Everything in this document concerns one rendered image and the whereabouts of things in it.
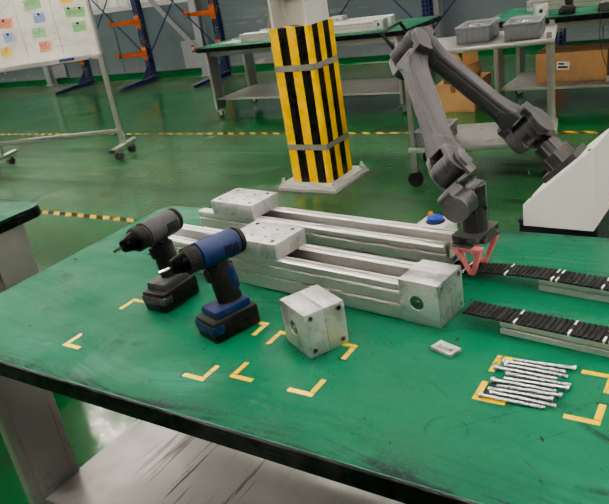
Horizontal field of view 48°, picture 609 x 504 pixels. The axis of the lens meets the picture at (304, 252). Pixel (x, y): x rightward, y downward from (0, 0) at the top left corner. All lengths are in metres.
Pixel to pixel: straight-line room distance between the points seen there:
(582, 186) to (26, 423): 1.56
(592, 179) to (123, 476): 1.49
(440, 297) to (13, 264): 1.95
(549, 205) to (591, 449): 0.83
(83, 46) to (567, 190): 5.61
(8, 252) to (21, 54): 4.47
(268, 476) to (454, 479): 0.98
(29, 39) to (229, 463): 5.62
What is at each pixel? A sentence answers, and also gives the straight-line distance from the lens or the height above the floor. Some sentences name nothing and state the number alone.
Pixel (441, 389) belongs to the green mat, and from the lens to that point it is 1.22.
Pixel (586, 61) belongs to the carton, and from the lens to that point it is 6.23.
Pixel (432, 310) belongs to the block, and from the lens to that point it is 1.37.
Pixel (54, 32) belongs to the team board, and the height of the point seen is 1.23.
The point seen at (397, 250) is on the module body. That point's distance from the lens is 1.60.
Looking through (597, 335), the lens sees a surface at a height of 0.81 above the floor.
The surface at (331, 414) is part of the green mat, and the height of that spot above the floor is 0.78.
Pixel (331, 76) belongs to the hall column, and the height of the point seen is 0.74.
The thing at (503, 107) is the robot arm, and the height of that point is 1.07.
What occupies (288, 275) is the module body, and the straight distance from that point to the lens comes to 1.57.
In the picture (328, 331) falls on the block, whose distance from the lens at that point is 1.34.
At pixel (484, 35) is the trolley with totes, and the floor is 0.90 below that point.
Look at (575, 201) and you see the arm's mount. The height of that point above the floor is 0.85.
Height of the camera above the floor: 1.49
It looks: 23 degrees down
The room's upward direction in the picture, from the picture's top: 10 degrees counter-clockwise
